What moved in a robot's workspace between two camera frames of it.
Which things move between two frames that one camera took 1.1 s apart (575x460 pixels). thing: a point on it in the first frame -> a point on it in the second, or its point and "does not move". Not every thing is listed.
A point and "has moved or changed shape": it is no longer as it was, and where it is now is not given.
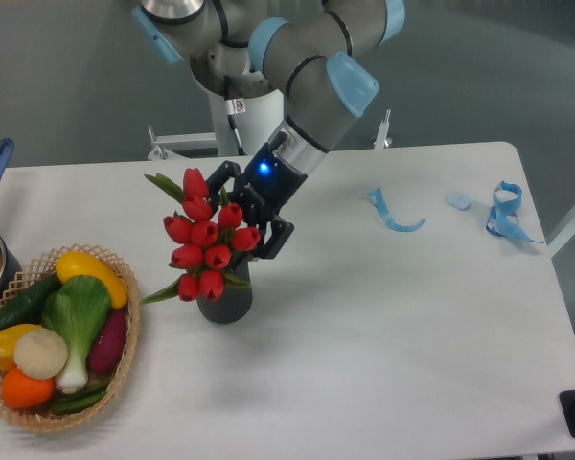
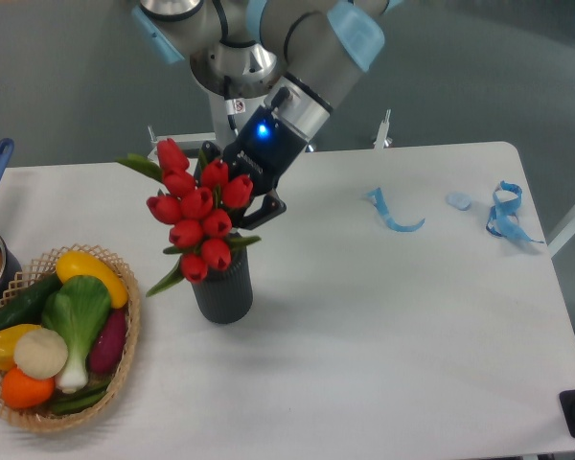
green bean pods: [75, 402] does not move
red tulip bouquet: [207, 240] has moved or changed shape
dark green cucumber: [26, 308] does not move
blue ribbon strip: [377, 198] does not move
